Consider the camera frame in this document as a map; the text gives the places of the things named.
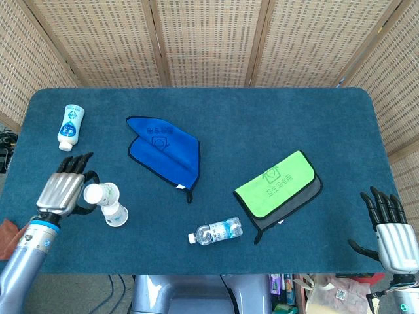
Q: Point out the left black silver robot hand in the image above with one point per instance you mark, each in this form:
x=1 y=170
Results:
x=60 y=191

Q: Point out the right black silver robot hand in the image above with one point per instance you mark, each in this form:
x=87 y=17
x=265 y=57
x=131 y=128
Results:
x=397 y=248

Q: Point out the white paper cup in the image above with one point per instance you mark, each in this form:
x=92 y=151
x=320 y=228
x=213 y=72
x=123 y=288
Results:
x=98 y=193
x=116 y=216

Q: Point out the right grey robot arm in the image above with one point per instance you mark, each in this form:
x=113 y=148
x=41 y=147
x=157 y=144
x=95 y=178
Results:
x=406 y=297

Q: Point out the white yogurt drink bottle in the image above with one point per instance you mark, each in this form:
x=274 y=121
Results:
x=70 y=126

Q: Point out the reddish brown cloth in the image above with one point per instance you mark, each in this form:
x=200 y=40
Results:
x=7 y=237

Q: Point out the beige paper bag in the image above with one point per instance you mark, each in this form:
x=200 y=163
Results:
x=330 y=301

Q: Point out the blue microfibre cloth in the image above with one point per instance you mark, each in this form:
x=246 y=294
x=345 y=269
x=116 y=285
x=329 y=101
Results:
x=170 y=150

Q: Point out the green grey microfibre cloth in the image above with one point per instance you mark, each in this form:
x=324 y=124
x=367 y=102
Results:
x=278 y=186

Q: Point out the clear plastic water bottle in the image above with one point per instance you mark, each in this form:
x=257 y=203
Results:
x=217 y=231

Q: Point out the grey robot torso base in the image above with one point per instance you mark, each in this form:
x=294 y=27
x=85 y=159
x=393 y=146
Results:
x=199 y=294

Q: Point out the dark teal table mat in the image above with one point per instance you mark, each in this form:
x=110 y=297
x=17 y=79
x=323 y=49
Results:
x=229 y=121

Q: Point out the woven bamboo folding screen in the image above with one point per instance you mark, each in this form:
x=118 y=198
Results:
x=209 y=42

